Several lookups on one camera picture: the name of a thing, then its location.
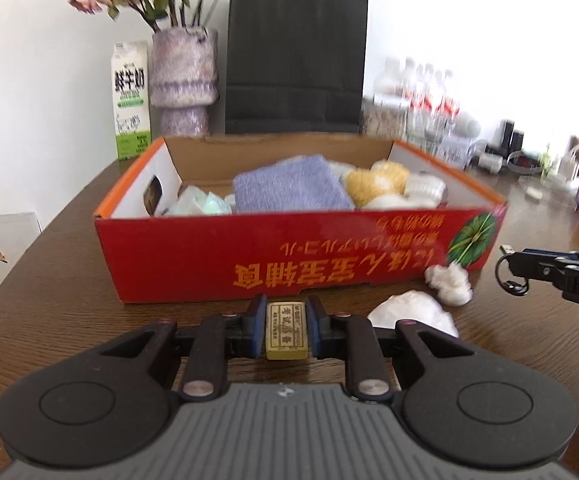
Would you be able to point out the clear jar of seeds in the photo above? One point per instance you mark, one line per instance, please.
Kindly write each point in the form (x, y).
(383, 117)

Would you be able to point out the white green milk carton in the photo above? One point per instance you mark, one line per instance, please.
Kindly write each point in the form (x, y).
(130, 105)

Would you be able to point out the black usb key loop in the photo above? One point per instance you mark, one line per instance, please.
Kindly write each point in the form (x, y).
(507, 252)

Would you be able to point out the black paper bag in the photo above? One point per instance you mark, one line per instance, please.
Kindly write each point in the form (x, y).
(294, 60)

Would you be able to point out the white charger adapter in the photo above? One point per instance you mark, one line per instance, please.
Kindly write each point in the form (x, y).
(489, 162)

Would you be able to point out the purple knit cloth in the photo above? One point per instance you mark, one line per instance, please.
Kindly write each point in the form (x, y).
(289, 185)

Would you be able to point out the yellow rectangular block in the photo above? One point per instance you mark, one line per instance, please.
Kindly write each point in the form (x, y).
(286, 330)

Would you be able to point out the black upright device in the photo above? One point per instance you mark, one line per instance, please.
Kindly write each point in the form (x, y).
(512, 137)

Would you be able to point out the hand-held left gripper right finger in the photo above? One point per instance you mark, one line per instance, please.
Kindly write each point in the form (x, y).
(314, 327)

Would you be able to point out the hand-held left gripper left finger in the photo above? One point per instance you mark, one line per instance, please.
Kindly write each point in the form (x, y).
(257, 327)

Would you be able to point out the red cardboard box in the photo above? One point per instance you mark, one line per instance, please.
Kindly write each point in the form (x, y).
(194, 255)

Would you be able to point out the small white printed box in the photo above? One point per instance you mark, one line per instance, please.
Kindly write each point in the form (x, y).
(454, 149)

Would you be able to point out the yellow white hamster plush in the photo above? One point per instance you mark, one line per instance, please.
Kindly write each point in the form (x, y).
(374, 180)

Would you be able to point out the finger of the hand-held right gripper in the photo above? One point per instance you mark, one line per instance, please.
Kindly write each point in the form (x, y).
(544, 262)

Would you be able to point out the small white plug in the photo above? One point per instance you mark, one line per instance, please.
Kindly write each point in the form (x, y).
(534, 195)

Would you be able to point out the white plastic bottle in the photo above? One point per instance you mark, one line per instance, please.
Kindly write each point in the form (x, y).
(425, 186)

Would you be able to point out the green white plastic bag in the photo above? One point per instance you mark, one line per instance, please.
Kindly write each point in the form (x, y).
(197, 202)

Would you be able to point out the purple textured vase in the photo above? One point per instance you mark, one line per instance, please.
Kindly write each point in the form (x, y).
(184, 75)

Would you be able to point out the white round speaker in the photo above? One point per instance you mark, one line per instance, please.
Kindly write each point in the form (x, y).
(467, 125)

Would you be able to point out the clear drinking glass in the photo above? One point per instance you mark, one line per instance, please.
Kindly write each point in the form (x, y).
(425, 132)

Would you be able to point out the crumpled white tissue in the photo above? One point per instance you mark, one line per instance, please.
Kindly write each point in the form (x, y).
(449, 282)
(414, 312)

